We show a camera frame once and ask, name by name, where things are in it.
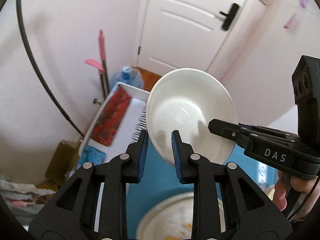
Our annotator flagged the black curved pole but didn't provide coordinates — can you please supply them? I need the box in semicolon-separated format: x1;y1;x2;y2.
15;0;85;138

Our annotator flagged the black cable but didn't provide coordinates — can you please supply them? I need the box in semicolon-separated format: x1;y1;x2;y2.
287;177;320;221

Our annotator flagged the pink broom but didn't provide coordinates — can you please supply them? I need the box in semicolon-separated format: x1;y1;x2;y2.
98;29;110;94

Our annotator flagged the person right hand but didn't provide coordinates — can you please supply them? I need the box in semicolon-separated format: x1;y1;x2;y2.
272;171;319;222

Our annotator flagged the black door lock handle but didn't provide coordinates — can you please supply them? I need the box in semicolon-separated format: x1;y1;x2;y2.
219;3;240;31

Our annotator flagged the teal tablecloth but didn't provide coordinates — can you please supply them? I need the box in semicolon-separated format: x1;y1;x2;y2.
126;142;277;239

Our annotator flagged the cardboard box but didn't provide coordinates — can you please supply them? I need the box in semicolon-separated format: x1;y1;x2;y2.
36;140;80;191

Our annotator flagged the white door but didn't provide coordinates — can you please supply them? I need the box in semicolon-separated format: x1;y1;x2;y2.
137;0;245;75

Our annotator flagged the blue water jug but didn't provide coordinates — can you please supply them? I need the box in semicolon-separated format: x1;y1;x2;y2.
110;66;144;89

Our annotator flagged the pink hanging ornament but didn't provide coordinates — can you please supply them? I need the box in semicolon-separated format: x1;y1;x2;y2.
283;0;310;30

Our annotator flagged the white round bowl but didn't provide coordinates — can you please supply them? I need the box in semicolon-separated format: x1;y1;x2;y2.
146;68;238;165

